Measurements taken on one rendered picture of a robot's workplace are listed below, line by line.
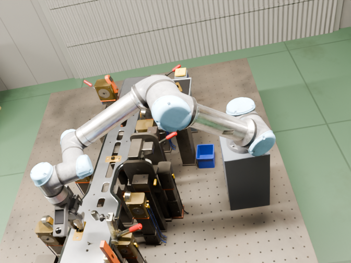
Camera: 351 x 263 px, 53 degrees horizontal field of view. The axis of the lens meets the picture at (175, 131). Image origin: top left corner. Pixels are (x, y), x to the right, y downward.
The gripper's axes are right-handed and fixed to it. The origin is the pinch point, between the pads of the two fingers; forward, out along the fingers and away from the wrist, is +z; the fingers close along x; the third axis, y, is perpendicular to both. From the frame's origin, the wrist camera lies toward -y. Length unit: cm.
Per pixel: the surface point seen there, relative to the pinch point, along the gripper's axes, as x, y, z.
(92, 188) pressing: 6.2, 28.8, 12.5
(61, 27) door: 119, 267, 45
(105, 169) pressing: 2.5, 40.1, 12.6
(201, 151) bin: -41, 72, 39
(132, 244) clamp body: -20.0, -1.5, 10.4
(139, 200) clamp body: -21.2, 16.1, 5.6
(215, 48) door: -41, 289, 107
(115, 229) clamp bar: -16.3, -1.3, -1.1
